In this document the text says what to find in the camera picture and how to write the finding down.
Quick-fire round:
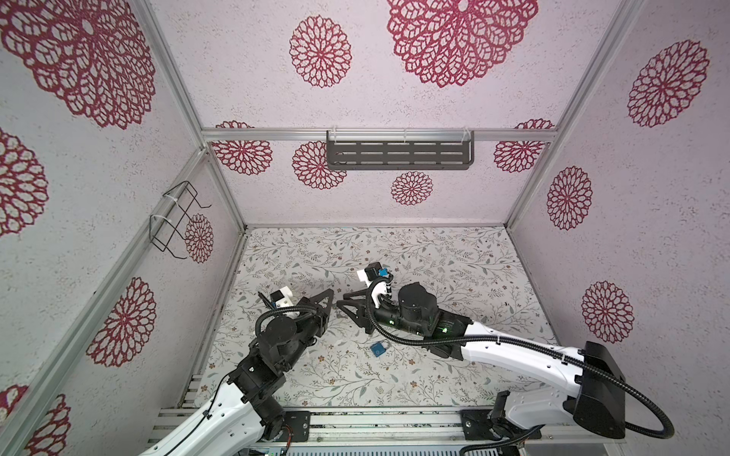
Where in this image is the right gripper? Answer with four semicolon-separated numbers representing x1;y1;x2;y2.
339;287;428;339

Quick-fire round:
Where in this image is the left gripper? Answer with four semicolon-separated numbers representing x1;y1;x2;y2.
280;289;332;372

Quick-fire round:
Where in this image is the blue padlock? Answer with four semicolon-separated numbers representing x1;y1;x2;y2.
370;340;391;357

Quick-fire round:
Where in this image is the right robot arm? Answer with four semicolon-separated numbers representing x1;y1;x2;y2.
336;277;628;439

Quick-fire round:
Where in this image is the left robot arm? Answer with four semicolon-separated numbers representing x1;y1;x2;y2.
144;289;335;455

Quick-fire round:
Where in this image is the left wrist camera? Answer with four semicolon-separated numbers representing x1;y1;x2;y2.
269;287;294;310

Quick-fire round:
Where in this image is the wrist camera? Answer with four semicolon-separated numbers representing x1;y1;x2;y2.
357;262;393;295
269;287;294;310

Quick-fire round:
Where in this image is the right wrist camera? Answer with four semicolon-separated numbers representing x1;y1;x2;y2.
357;262;393;295

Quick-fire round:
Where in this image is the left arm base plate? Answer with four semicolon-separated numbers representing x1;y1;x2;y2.
275;410;312;444

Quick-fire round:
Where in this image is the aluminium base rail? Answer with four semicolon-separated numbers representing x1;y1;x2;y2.
148;407;625;450

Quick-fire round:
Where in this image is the dark metal wall shelf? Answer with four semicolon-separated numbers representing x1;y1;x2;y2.
325;131;475;171

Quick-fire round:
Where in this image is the black wire wall rack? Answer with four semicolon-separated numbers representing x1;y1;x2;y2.
148;180;215;264

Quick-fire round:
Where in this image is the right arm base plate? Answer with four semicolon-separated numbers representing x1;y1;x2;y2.
459;408;543;442

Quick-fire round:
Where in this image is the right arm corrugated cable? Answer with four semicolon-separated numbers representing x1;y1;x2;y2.
364;278;675;440

